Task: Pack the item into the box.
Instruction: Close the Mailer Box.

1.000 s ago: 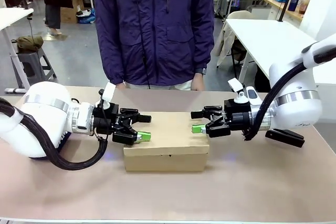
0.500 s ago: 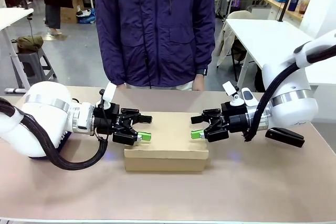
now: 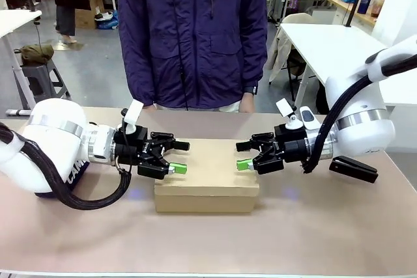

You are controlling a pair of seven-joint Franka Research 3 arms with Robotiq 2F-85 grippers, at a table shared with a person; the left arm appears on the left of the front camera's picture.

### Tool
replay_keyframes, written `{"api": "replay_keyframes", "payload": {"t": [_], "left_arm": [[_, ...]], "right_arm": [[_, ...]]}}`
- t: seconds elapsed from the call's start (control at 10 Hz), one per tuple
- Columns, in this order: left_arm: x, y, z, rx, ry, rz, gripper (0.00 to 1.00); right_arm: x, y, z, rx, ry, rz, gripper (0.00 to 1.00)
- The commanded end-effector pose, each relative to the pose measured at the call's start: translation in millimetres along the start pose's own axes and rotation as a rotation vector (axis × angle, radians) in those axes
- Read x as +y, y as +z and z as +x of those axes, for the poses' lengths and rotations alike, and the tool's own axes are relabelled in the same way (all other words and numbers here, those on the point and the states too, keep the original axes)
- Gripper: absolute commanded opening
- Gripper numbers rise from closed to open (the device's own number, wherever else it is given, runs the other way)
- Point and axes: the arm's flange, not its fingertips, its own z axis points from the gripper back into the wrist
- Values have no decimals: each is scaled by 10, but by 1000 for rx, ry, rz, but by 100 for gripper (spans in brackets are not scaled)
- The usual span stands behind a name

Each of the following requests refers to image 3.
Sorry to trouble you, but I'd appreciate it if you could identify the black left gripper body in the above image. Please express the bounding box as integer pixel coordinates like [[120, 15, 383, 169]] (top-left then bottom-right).
[[113, 124, 154, 167]]

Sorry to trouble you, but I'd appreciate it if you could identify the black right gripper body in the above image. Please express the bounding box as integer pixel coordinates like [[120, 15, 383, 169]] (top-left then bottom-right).
[[273, 124, 309, 163]]

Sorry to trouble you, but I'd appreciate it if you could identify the brown cardboard box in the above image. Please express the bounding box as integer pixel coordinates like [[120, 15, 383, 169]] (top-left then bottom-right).
[[153, 138, 261, 215]]

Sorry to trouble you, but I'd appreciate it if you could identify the person's right forearm purple sleeve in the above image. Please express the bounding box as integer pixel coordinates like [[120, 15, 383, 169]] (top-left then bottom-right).
[[116, 30, 154, 107]]

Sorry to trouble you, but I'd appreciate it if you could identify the person's left forearm purple sleeve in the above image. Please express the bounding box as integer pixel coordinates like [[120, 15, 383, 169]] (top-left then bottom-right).
[[240, 23, 268, 95]]

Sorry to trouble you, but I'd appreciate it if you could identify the background cardboard box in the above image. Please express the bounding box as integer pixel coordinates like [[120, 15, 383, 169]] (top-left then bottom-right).
[[74, 0, 106, 30]]

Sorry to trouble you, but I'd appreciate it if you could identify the person's left hand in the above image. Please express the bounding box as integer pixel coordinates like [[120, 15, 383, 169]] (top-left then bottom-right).
[[239, 93, 256, 114]]

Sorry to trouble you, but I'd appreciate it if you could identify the white oval sensor module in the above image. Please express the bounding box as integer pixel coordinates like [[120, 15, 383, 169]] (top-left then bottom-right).
[[299, 105, 317, 131]]

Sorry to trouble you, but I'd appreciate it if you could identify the navy CAMPUS pencil case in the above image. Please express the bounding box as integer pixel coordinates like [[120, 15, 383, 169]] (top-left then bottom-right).
[[35, 158, 91, 199]]

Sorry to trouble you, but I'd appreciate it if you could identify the black stapler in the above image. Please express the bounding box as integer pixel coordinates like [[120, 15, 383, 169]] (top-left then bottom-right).
[[328, 156, 379, 184]]

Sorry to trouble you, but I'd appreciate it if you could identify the beige jacket on chair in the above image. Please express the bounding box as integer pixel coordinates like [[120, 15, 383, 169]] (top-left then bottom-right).
[[268, 12, 324, 84]]

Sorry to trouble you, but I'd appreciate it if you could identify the large white table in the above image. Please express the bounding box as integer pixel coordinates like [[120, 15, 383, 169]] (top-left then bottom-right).
[[279, 22, 392, 105]]

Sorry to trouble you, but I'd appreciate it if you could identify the person in purple jacket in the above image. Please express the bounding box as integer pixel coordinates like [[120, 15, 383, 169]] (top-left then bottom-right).
[[116, 0, 268, 113]]

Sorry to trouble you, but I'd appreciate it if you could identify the grey metal stool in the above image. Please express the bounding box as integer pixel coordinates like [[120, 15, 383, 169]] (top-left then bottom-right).
[[20, 61, 73, 107]]

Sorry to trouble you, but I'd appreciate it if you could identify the blue plastic bag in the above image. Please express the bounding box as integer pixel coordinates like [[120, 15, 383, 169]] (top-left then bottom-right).
[[95, 10, 119, 30]]

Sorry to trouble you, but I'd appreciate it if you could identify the olive green bag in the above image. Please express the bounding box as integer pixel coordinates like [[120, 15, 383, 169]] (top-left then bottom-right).
[[14, 44, 55, 66]]

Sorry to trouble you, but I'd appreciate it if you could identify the wooden workbench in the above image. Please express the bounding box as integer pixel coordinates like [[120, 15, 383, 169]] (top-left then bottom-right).
[[326, 0, 379, 27]]

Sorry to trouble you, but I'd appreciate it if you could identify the blue water bottle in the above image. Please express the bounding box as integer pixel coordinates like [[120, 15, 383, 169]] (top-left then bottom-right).
[[356, 0, 373, 15]]

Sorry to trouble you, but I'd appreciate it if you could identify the amber jar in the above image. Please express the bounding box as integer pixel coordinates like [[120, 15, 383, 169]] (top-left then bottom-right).
[[370, 0, 384, 18]]

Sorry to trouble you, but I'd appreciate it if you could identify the white table with white legs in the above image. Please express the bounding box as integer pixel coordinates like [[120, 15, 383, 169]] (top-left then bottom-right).
[[0, 9, 43, 117]]

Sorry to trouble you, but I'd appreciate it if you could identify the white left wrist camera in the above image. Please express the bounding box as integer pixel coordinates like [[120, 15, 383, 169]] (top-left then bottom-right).
[[122, 100, 145, 135]]

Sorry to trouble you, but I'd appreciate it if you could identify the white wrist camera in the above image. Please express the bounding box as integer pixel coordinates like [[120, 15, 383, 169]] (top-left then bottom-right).
[[275, 98, 299, 130], [122, 100, 145, 135]]

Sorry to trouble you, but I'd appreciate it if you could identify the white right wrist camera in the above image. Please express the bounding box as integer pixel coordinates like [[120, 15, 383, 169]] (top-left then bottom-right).
[[275, 98, 299, 130]]

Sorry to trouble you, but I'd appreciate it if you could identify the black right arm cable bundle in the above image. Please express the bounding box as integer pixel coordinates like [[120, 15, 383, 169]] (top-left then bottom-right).
[[302, 58, 417, 174]]

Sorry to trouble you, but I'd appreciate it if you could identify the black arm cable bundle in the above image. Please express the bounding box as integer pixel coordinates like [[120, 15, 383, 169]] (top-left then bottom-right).
[[302, 58, 417, 174], [0, 122, 133, 211]]

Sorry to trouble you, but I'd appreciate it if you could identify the black left arm cable bundle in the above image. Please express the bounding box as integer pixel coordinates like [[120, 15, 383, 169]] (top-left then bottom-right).
[[0, 122, 133, 211]]

